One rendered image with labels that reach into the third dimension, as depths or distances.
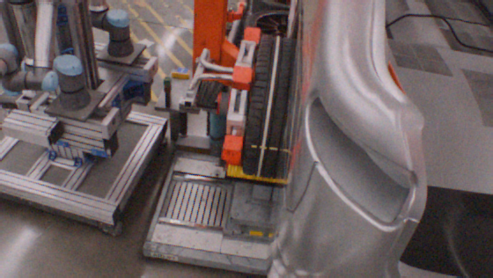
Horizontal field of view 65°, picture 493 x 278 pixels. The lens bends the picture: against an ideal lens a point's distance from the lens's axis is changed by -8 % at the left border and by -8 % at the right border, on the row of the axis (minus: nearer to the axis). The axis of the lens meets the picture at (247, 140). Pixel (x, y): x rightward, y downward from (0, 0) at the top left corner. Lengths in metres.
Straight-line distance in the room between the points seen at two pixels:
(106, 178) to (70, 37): 0.85
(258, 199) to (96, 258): 0.96
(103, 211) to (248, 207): 0.79
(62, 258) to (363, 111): 2.02
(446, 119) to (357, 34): 1.13
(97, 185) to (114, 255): 0.41
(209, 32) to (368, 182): 1.56
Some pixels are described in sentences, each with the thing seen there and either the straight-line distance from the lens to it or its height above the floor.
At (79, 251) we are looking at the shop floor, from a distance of 2.49.
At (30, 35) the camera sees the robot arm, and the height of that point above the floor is 1.19.
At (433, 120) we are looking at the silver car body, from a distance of 1.92.
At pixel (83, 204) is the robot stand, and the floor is 0.22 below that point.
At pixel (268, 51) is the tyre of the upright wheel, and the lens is 1.73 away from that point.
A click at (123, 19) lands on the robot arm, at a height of 1.03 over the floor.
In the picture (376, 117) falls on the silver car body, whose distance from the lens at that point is 0.77.
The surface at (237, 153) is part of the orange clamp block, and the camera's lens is 1.67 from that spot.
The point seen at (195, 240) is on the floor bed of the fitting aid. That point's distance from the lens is 2.35.
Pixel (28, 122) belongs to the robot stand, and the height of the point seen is 0.73.
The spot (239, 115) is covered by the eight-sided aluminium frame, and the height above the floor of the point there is 0.98.
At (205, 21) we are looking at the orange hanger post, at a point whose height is 1.03.
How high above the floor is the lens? 2.04
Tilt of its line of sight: 42 degrees down
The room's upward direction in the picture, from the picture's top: 7 degrees clockwise
